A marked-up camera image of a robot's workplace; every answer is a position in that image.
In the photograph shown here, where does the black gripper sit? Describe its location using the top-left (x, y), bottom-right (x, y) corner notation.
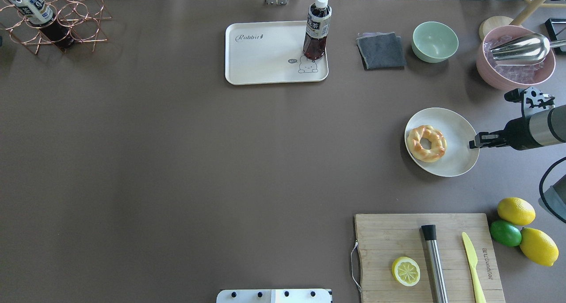
top-left (469, 117), bottom-right (531, 150)

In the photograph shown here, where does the glazed yellow donut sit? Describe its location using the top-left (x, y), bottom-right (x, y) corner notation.
top-left (405, 124), bottom-right (447, 163)

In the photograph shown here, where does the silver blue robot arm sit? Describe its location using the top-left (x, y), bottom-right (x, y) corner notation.
top-left (469, 105), bottom-right (566, 150)

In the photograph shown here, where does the dark tea bottle on tray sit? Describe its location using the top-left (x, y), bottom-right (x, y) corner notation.
top-left (303, 0), bottom-right (332, 61)

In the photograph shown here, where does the cream rabbit tray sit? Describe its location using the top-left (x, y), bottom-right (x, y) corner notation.
top-left (225, 20), bottom-right (329, 85)

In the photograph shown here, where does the white round plate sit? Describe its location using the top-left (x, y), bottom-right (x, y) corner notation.
top-left (405, 107), bottom-right (479, 177)

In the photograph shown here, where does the pink bowl with ice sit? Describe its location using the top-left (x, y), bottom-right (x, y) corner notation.
top-left (476, 25), bottom-right (556, 91)

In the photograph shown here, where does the yellow lemon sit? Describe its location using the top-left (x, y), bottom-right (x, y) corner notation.
top-left (497, 197), bottom-right (536, 226)
top-left (519, 228), bottom-right (559, 267)

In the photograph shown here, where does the green lime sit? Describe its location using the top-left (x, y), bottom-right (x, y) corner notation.
top-left (489, 220), bottom-right (522, 247)

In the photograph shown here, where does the metal ice scoop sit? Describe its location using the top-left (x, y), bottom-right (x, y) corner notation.
top-left (490, 33), bottom-right (566, 65)

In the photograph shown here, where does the mint green bowl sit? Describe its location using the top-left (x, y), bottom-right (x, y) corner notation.
top-left (412, 21), bottom-right (459, 63)

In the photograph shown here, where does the grey folded cloth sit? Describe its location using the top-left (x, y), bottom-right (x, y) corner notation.
top-left (356, 32), bottom-right (406, 70)

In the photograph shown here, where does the bamboo cutting board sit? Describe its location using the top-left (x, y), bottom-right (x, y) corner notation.
top-left (355, 214), bottom-right (505, 303)

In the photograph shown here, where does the wooden mug tree stand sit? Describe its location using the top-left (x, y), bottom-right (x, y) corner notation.
top-left (479, 0), bottom-right (565, 40)

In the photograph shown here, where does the steel muddler bar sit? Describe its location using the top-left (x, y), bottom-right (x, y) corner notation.
top-left (421, 224), bottom-right (449, 303)

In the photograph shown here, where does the half lemon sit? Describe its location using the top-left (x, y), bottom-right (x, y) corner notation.
top-left (391, 256), bottom-right (421, 287)

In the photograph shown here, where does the yellow plastic knife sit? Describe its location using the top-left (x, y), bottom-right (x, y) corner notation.
top-left (462, 232), bottom-right (487, 303)

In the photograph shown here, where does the tea bottle in rack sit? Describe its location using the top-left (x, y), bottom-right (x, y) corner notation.
top-left (8, 0), bottom-right (75, 50)

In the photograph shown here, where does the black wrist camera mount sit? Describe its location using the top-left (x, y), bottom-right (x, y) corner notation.
top-left (504, 87), bottom-right (555, 118)

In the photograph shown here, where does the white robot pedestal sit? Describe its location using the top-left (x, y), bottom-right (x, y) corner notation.
top-left (216, 288), bottom-right (333, 303)

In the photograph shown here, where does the copper wire bottle rack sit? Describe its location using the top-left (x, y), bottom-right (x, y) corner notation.
top-left (1, 0), bottom-right (113, 54)

